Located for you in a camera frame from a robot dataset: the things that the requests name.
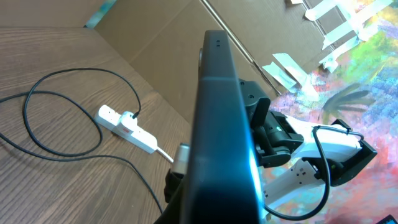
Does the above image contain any white power strip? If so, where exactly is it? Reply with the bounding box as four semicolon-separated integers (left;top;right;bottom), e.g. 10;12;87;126
95;105;158;154

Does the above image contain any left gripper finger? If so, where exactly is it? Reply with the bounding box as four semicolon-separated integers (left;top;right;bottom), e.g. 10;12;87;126
154;184;184;224

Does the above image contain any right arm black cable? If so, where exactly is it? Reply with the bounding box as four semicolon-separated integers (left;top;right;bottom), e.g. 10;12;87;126
264;124;364;222

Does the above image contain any white USB charger plug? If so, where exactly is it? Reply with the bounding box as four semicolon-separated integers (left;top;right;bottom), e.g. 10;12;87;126
116;111;137;134

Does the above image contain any black USB charging cable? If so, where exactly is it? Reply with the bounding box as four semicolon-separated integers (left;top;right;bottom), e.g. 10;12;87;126
0;67;164;215

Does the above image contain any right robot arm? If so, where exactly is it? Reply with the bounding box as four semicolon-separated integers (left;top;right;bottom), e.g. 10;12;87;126
164;78;376;223

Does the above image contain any Samsung Galaxy smartphone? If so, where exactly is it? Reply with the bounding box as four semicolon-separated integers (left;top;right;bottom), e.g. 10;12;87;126
180;30;263;223

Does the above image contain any white power strip cord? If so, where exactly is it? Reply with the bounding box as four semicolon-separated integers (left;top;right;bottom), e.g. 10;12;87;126
155;147;175;164

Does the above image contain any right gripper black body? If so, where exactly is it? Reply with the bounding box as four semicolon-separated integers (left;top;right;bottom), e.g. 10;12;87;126
164;169;185;203

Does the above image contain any cardboard box wall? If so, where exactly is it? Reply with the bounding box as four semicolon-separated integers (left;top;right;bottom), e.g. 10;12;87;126
0;0;398;125

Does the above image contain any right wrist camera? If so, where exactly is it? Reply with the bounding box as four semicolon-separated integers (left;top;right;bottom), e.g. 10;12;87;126
171;143;190;175

